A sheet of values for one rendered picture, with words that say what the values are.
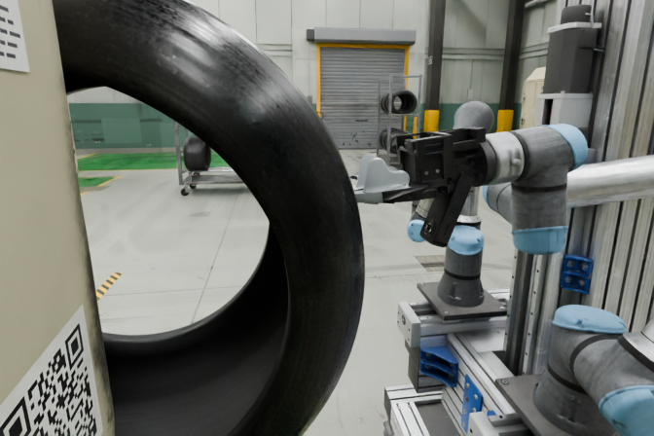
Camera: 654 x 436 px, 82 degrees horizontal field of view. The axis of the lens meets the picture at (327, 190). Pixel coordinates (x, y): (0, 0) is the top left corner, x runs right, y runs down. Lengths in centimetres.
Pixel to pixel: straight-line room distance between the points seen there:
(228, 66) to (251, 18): 1146
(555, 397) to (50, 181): 94
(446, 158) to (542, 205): 18
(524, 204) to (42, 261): 58
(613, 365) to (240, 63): 74
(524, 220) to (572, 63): 50
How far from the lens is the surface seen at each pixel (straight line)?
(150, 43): 31
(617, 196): 83
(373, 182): 50
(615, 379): 82
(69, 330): 21
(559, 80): 105
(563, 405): 98
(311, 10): 1188
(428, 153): 51
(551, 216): 64
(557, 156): 62
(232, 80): 31
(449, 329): 136
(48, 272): 20
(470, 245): 127
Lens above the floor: 135
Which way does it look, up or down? 13 degrees down
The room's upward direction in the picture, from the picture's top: straight up
